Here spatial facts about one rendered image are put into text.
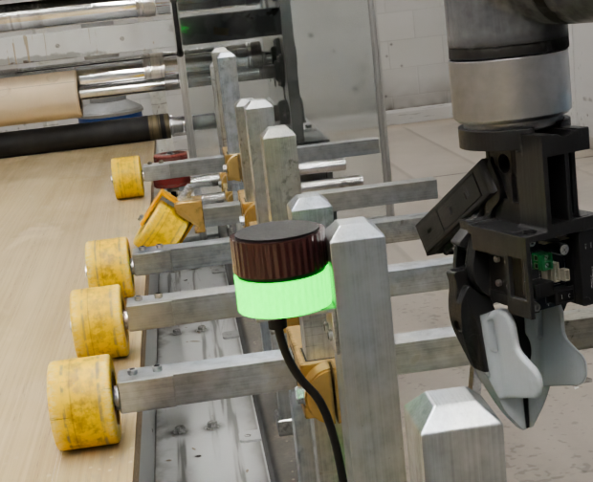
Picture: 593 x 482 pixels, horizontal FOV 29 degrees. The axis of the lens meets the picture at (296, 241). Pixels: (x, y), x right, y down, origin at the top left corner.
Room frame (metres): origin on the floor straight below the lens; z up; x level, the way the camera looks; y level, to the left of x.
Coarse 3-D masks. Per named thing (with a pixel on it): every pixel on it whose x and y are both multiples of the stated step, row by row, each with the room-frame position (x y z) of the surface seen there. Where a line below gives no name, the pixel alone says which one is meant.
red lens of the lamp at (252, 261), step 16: (320, 224) 0.71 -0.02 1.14; (288, 240) 0.68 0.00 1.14; (304, 240) 0.68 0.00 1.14; (320, 240) 0.69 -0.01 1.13; (240, 256) 0.69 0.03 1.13; (256, 256) 0.68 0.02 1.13; (272, 256) 0.68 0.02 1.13; (288, 256) 0.68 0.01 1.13; (304, 256) 0.68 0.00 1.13; (320, 256) 0.69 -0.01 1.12; (240, 272) 0.69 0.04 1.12; (256, 272) 0.68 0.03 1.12; (272, 272) 0.68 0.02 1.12; (288, 272) 0.67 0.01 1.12; (304, 272) 0.68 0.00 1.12
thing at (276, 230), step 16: (272, 224) 0.72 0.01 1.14; (288, 224) 0.72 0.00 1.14; (304, 224) 0.71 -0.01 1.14; (240, 240) 0.69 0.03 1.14; (256, 240) 0.68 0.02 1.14; (272, 240) 0.68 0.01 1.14; (256, 320) 0.69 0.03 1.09; (272, 320) 0.70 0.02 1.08; (336, 320) 0.69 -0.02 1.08; (336, 336) 0.69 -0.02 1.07; (288, 352) 0.70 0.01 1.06; (336, 352) 0.69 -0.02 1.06; (304, 384) 0.70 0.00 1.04; (320, 400) 0.70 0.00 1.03; (336, 432) 0.70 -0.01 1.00; (336, 448) 0.70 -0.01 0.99; (336, 464) 0.70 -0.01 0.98
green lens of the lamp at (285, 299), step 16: (320, 272) 0.69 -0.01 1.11; (240, 288) 0.69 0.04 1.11; (256, 288) 0.68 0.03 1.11; (272, 288) 0.68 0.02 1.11; (288, 288) 0.67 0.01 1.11; (304, 288) 0.68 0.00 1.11; (320, 288) 0.69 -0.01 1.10; (240, 304) 0.69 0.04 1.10; (256, 304) 0.68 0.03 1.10; (272, 304) 0.68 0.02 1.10; (288, 304) 0.67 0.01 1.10; (304, 304) 0.68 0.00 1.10; (320, 304) 0.68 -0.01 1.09
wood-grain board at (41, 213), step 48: (0, 192) 2.45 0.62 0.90; (48, 192) 2.39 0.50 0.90; (96, 192) 2.32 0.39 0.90; (144, 192) 2.26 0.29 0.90; (0, 240) 1.94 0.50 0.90; (48, 240) 1.90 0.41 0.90; (0, 288) 1.60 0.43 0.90; (48, 288) 1.57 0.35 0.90; (144, 288) 1.51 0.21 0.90; (0, 336) 1.36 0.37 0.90; (48, 336) 1.33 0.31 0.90; (144, 336) 1.35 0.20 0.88; (0, 384) 1.17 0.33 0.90; (0, 432) 1.03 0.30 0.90; (48, 432) 1.02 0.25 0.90; (0, 480) 0.92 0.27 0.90; (48, 480) 0.91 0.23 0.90; (96, 480) 0.90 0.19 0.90
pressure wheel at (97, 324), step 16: (96, 288) 1.23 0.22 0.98; (112, 288) 1.22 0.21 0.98; (80, 304) 1.20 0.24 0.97; (96, 304) 1.20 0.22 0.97; (112, 304) 1.20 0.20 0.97; (80, 320) 1.19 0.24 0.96; (96, 320) 1.19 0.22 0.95; (112, 320) 1.19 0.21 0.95; (80, 336) 1.19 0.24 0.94; (96, 336) 1.19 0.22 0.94; (112, 336) 1.19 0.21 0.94; (128, 336) 1.25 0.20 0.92; (80, 352) 1.19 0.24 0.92; (96, 352) 1.19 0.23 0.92; (112, 352) 1.20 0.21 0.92; (128, 352) 1.22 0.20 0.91
